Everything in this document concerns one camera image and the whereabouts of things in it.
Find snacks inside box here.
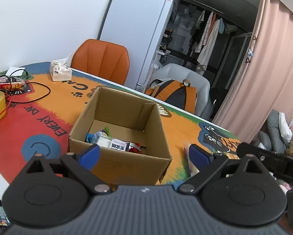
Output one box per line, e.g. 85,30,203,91
85,126,146,154

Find grey armchair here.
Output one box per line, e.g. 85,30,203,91
145,63,210,116

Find white hanging towel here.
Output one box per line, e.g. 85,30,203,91
197,20,221,72

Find orange chair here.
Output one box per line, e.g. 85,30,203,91
71,39,130,85

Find grey sofa with cushions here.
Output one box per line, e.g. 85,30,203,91
254,109,293,157

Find brown cardboard box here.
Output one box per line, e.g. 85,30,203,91
68,87,172,185

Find colourful cat table mat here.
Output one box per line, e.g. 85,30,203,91
0,61,243,186

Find pink curtain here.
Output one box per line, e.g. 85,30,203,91
213,0,293,143

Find red snack packet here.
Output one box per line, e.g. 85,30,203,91
0,82,26,91

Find white refrigerator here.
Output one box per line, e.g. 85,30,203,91
100,0,173,92

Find orange black backpack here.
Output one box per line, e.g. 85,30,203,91
144,79,197,114

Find white tissue pack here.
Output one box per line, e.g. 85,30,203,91
49,53,73,82

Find black cable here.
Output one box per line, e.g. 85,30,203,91
0,68,51,105

